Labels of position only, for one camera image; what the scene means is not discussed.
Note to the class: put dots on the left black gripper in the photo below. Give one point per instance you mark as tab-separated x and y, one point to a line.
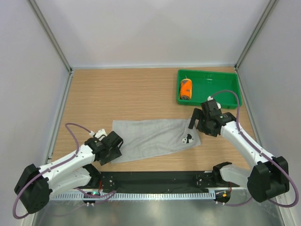
115	153

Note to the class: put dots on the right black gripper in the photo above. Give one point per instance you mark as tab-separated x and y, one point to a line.
199	114

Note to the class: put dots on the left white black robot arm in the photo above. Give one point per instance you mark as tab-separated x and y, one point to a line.
55	171

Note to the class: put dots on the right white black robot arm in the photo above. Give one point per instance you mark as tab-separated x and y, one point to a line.
266	178

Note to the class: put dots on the green plastic tray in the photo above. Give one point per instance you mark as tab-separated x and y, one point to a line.
205	84

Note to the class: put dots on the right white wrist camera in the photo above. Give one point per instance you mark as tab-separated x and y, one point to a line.
212	101

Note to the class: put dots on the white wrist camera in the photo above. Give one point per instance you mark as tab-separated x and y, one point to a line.
99	134
212	101

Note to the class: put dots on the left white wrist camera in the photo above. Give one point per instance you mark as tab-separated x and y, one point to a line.
99	134

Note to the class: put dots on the white slotted cable duct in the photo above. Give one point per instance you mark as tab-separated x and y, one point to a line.
78	196

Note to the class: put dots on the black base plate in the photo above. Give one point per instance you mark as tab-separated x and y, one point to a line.
160	182

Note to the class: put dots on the aluminium frame rail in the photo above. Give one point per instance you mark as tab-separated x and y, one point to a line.
82	178

